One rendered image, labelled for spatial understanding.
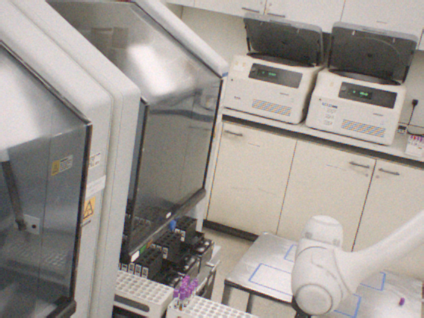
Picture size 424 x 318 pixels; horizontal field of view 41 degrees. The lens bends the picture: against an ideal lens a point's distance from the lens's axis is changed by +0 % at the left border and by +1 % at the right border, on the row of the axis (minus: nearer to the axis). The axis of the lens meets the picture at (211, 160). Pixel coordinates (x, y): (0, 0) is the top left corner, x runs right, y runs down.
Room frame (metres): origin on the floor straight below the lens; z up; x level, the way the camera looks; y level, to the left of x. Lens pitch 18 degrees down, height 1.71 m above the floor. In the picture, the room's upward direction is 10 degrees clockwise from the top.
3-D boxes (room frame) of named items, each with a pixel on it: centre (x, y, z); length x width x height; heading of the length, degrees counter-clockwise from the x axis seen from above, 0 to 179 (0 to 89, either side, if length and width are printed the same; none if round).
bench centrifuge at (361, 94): (3.80, -0.91, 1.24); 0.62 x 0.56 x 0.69; 164
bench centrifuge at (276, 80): (3.96, -0.34, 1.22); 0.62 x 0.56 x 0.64; 162
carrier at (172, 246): (1.69, 0.08, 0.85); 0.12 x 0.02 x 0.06; 163
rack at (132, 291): (1.41, 0.20, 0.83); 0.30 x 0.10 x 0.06; 74
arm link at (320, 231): (1.25, -0.30, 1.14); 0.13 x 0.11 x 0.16; 170
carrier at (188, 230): (1.84, 0.04, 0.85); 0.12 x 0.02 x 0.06; 163
